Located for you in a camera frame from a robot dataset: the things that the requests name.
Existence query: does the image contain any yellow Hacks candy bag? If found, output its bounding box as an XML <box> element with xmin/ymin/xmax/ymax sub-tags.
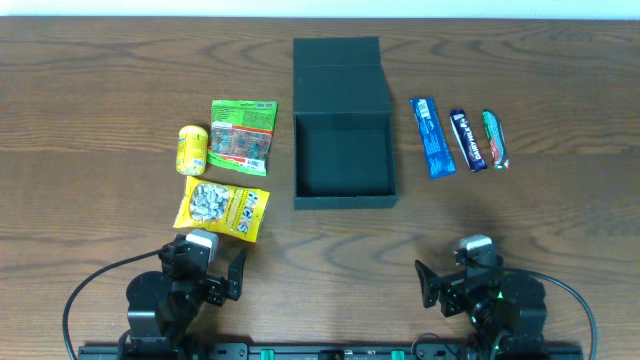
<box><xmin>173</xmin><ymin>176</ymin><xmax>270</xmax><ymax>243</ymax></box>

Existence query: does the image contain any yellow Mentos bottle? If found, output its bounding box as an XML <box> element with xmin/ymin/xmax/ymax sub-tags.
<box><xmin>176</xmin><ymin>125</ymin><xmax>208</xmax><ymax>176</ymax></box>

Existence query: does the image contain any blue wafer bar wrapper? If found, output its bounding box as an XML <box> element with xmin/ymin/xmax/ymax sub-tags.
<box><xmin>409</xmin><ymin>98</ymin><xmax>456</xmax><ymax>179</ymax></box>

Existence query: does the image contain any green snack bag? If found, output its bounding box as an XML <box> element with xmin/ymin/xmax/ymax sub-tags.
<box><xmin>207</xmin><ymin>100</ymin><xmax>278</xmax><ymax>176</ymax></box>

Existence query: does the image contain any dark blue Dairy Milk bar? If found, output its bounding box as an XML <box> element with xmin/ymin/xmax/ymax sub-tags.
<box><xmin>450</xmin><ymin>109</ymin><xmax>487</xmax><ymax>172</ymax></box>

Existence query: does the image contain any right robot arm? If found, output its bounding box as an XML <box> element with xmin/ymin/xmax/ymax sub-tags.
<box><xmin>415</xmin><ymin>245</ymin><xmax>548</xmax><ymax>359</ymax></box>

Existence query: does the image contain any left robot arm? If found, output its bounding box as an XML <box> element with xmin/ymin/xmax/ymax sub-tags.
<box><xmin>116</xmin><ymin>233</ymin><xmax>248</xmax><ymax>359</ymax></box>

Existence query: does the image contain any green red chocolate bar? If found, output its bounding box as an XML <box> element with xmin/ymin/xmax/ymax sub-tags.
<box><xmin>482</xmin><ymin>109</ymin><xmax>510</xmax><ymax>169</ymax></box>

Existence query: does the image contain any dark green open box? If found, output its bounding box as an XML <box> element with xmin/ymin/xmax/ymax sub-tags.
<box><xmin>293</xmin><ymin>37</ymin><xmax>398</xmax><ymax>210</ymax></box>

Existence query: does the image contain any black mounting rail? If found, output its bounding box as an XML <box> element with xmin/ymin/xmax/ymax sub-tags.
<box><xmin>78</xmin><ymin>342</ymin><xmax>584</xmax><ymax>360</ymax></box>

